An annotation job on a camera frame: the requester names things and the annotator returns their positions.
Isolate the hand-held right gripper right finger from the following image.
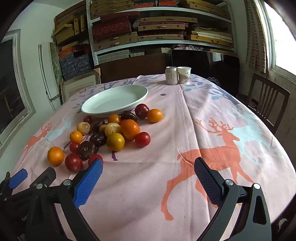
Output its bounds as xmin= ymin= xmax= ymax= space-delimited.
xmin=194 ymin=157 xmax=272 ymax=241

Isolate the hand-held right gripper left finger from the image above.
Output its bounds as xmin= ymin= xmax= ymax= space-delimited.
xmin=24 ymin=159 xmax=104 ymax=241

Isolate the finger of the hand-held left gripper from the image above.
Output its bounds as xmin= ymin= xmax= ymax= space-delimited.
xmin=0 ymin=169 xmax=28 ymax=197
xmin=9 ymin=167 xmax=57 ymax=202

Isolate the medium orange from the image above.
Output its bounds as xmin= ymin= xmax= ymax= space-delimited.
xmin=47 ymin=147 xmax=65 ymax=167

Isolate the large dark mangosteen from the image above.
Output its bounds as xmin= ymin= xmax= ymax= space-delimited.
xmin=78 ymin=141 xmax=97 ymax=161

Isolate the yellow plum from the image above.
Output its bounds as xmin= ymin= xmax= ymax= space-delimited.
xmin=106 ymin=133 xmax=125 ymax=151

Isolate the large orange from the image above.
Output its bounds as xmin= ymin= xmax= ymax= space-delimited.
xmin=120 ymin=119 xmax=141 ymax=141

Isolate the white oval plate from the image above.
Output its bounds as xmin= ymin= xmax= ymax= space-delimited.
xmin=81 ymin=85 xmax=149 ymax=118

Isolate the dark red plum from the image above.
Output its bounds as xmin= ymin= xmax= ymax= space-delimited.
xmin=135 ymin=103 xmax=150 ymax=119

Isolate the pink deer print tablecloth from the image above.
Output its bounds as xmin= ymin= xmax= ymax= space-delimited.
xmin=11 ymin=74 xmax=296 ymax=241

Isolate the white cabinet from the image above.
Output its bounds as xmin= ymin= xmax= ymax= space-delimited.
xmin=60 ymin=71 xmax=101 ymax=105

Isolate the dark wooden chair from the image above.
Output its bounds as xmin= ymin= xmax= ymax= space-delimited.
xmin=238 ymin=73 xmax=290 ymax=135

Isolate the white leaning board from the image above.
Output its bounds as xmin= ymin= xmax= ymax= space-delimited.
xmin=38 ymin=43 xmax=63 ymax=100

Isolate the metal cup right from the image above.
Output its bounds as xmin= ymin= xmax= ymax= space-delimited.
xmin=177 ymin=66 xmax=192 ymax=84

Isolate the stack of blue patterned boxes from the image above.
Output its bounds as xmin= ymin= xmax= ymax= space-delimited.
xmin=59 ymin=53 xmax=92 ymax=80

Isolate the black screen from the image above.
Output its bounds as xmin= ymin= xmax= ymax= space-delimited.
xmin=171 ymin=49 xmax=240 ymax=98

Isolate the brown wooden board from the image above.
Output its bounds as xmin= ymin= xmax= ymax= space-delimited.
xmin=94 ymin=53 xmax=173 ymax=84

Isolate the white metal shelf rack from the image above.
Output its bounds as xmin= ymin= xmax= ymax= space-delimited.
xmin=86 ymin=0 xmax=238 ymax=67

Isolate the woven window blind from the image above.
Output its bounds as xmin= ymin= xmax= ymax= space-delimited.
xmin=244 ymin=0 xmax=270 ymax=72

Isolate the shelf of flat boxes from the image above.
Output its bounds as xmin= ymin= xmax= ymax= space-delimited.
xmin=53 ymin=0 xmax=234 ymax=63

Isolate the window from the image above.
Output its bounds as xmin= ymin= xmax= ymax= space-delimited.
xmin=257 ymin=0 xmax=296 ymax=77

